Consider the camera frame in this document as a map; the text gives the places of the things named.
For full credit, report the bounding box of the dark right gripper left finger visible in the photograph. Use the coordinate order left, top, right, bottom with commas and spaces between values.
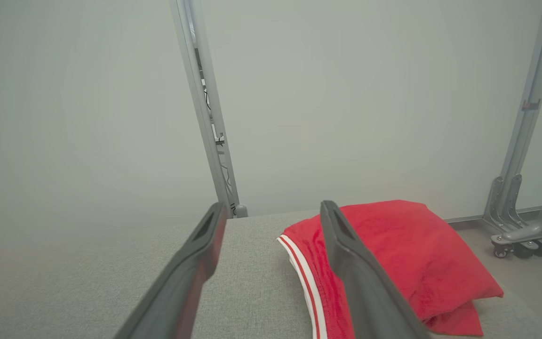
112, 202, 229, 339

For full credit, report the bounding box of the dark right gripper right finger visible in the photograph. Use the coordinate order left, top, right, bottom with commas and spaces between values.
319, 200, 434, 339

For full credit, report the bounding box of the red garment striped white trim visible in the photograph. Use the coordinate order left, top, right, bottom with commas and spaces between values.
277, 200, 504, 339

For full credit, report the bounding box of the red jersey with white stripes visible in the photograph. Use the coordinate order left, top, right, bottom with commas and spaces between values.
424, 301, 484, 337

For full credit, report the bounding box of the grey partition post with cabling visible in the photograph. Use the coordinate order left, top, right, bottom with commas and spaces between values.
169, 0, 249, 218

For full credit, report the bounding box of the grey post with bracket foot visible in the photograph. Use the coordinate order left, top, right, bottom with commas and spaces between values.
482, 0, 542, 236

